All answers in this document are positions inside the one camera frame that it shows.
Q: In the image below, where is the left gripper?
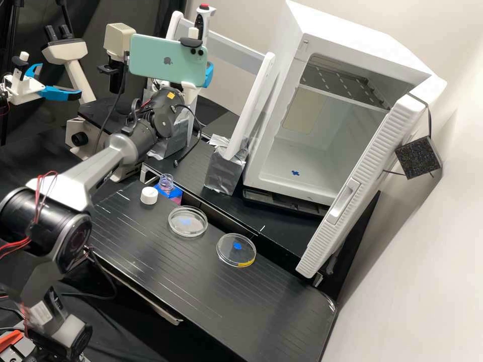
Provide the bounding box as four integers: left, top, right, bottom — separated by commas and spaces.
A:
3, 63, 84, 106

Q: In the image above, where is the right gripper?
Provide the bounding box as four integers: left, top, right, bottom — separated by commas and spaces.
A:
145, 61, 215, 114

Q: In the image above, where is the pipette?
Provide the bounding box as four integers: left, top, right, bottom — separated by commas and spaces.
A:
194, 3, 217, 43

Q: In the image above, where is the cream microscope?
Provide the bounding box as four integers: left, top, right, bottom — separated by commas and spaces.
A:
40, 22, 159, 184

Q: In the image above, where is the small bottle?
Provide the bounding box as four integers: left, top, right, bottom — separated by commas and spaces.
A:
158, 173, 177, 197

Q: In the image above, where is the blue bottle holder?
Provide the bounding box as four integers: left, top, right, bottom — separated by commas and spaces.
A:
154, 186, 185, 207

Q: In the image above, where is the white incubator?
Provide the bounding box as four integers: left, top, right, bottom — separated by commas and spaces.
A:
241, 0, 450, 209

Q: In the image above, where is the white cap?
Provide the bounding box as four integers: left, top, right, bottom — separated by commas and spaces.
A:
140, 187, 159, 206

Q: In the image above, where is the petri dish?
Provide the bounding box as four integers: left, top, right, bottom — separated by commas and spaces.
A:
167, 205, 209, 239

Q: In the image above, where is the incubator door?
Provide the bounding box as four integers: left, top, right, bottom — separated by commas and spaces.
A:
295, 81, 448, 280

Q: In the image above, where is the right wrist camera phone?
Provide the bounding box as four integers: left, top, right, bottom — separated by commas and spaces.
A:
124, 25, 209, 91

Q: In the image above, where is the black cable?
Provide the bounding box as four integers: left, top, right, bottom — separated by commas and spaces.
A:
95, 52, 131, 152
170, 103, 201, 168

